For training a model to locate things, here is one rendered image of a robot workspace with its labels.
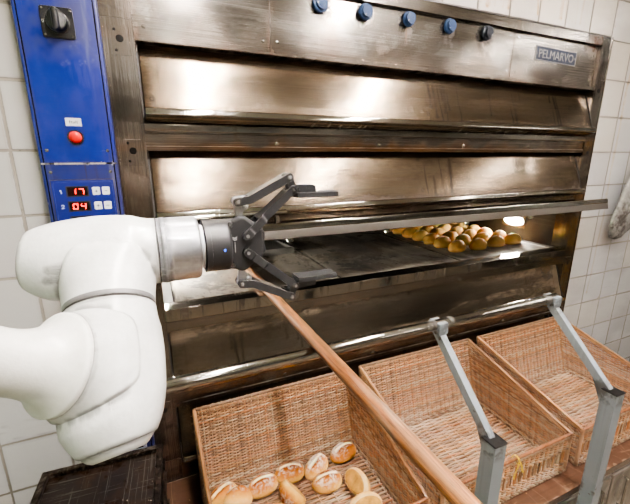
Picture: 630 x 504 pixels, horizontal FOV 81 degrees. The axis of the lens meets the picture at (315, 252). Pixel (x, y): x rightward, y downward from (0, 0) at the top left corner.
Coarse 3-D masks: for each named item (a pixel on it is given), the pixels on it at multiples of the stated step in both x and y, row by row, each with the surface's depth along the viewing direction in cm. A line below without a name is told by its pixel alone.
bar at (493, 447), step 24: (480, 312) 108; (504, 312) 112; (552, 312) 122; (360, 336) 94; (384, 336) 95; (408, 336) 98; (576, 336) 116; (264, 360) 83; (288, 360) 85; (456, 360) 99; (168, 384) 75; (192, 384) 77; (600, 384) 110; (480, 408) 93; (600, 408) 110; (480, 432) 92; (600, 432) 111; (480, 456) 92; (504, 456) 89; (600, 456) 112; (480, 480) 92; (600, 480) 114
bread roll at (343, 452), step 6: (342, 444) 129; (348, 444) 129; (336, 450) 127; (342, 450) 127; (348, 450) 127; (354, 450) 129; (330, 456) 128; (336, 456) 126; (342, 456) 126; (348, 456) 127; (336, 462) 126; (342, 462) 126
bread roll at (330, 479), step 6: (318, 474) 118; (324, 474) 117; (330, 474) 116; (336, 474) 117; (318, 480) 116; (324, 480) 115; (330, 480) 115; (336, 480) 116; (312, 486) 116; (318, 486) 115; (324, 486) 115; (330, 486) 115; (336, 486) 116; (318, 492) 115; (324, 492) 114; (330, 492) 115
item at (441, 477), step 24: (288, 312) 100; (312, 336) 87; (336, 360) 77; (360, 384) 69; (384, 408) 62; (408, 432) 57; (408, 456) 55; (432, 456) 53; (432, 480) 50; (456, 480) 49
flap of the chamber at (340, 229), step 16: (544, 208) 143; (560, 208) 147; (576, 208) 151; (592, 208) 155; (352, 224) 110; (368, 224) 112; (384, 224) 114; (400, 224) 117; (416, 224) 119; (432, 224) 122
